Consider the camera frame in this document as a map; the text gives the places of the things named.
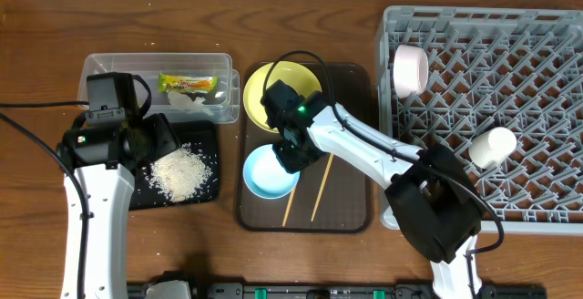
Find light blue bowl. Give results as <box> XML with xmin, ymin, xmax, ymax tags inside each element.
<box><xmin>242</xmin><ymin>144</ymin><xmax>300</xmax><ymax>200</ymax></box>

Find yellow round plate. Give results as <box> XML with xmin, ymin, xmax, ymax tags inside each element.
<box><xmin>243</xmin><ymin>61</ymin><xmax>322</xmax><ymax>133</ymax></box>

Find white tissue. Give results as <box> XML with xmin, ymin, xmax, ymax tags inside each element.
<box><xmin>168</xmin><ymin>92</ymin><xmax>213</xmax><ymax>116</ymax></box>

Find pale pink bowl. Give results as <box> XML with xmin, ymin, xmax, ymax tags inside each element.
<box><xmin>393</xmin><ymin>45</ymin><xmax>429</xmax><ymax>98</ymax></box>

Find green snack wrapper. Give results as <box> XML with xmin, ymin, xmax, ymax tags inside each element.
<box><xmin>158</xmin><ymin>74</ymin><xmax>218</xmax><ymax>94</ymax></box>

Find white cup green inside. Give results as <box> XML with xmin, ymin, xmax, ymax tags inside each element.
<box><xmin>468</xmin><ymin>127</ymin><xmax>517</xmax><ymax>169</ymax></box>

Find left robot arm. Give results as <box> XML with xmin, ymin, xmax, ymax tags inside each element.
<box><xmin>56</xmin><ymin>72</ymin><xmax>180</xmax><ymax>298</ymax></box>

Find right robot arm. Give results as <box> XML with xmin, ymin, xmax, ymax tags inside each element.
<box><xmin>261</xmin><ymin>80</ymin><xmax>485</xmax><ymax>298</ymax></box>

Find black waste tray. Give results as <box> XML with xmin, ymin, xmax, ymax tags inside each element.
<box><xmin>129</xmin><ymin>121</ymin><xmax>220</xmax><ymax>211</ymax></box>

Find grey plastic dishwasher rack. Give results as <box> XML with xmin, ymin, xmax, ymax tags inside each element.
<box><xmin>375</xmin><ymin>5</ymin><xmax>582</xmax><ymax>236</ymax></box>

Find wooden chopstick right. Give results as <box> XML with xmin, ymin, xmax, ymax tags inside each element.
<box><xmin>311</xmin><ymin>154</ymin><xmax>334</xmax><ymax>222</ymax></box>

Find dark brown serving tray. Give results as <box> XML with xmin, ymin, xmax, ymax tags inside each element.
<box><xmin>235</xmin><ymin>63</ymin><xmax>377</xmax><ymax>233</ymax></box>

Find clear plastic bin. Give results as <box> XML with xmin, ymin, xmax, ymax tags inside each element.
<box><xmin>77</xmin><ymin>53</ymin><xmax>240</xmax><ymax>124</ymax></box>

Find pile of white rice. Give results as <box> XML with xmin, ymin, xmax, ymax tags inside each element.
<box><xmin>145</xmin><ymin>143</ymin><xmax>216</xmax><ymax>203</ymax></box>

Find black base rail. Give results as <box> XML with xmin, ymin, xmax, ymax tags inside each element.
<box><xmin>127</xmin><ymin>271</ymin><xmax>547</xmax><ymax>299</ymax></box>

